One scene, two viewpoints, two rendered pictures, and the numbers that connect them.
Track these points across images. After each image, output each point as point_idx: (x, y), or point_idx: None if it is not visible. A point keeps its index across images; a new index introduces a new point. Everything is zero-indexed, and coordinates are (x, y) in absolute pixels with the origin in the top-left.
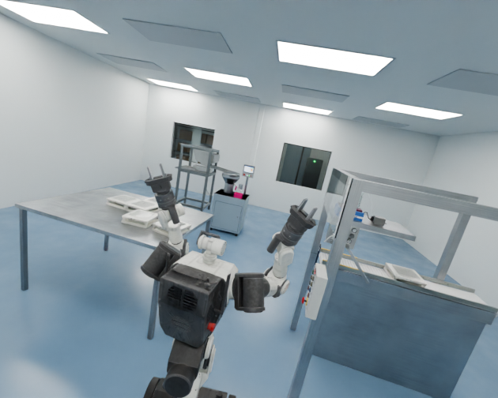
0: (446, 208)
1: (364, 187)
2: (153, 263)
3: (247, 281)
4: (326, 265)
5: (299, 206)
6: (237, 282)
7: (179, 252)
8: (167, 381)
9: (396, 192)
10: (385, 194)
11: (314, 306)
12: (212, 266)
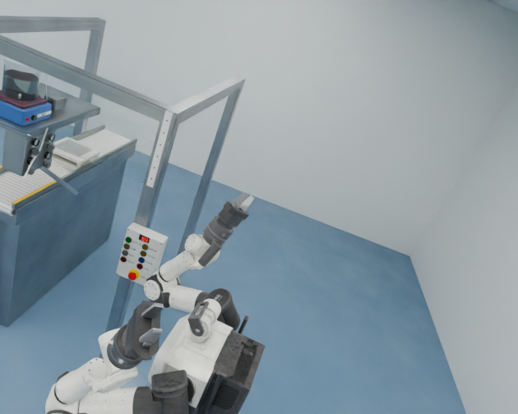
0: (209, 105)
1: (180, 118)
2: (188, 413)
3: (229, 308)
4: (141, 222)
5: (241, 204)
6: (221, 319)
7: (172, 372)
8: None
9: (194, 109)
10: (189, 116)
11: (156, 270)
12: (210, 334)
